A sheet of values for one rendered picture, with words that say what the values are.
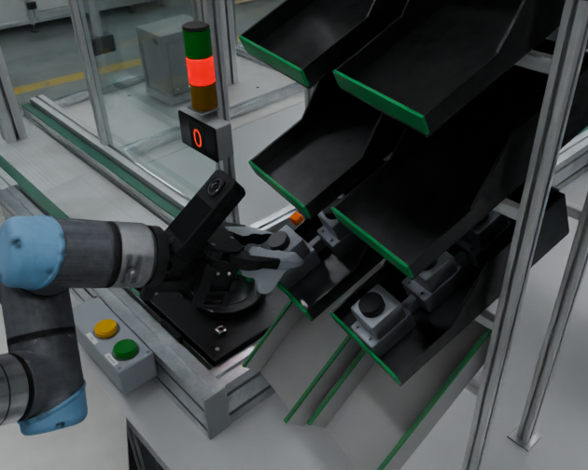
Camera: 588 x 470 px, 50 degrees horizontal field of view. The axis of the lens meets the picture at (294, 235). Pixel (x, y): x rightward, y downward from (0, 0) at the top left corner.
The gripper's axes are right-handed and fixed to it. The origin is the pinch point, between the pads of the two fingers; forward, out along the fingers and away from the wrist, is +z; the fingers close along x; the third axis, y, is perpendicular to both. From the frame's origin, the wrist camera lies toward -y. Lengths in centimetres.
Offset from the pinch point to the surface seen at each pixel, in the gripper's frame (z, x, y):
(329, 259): 6.1, 2.6, 0.4
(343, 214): -4.6, 12.4, -10.8
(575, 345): 67, 13, 12
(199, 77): 4.6, -44.2, -10.6
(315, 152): -1.0, 0.1, -13.7
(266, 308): 17.2, -18.4, 23.0
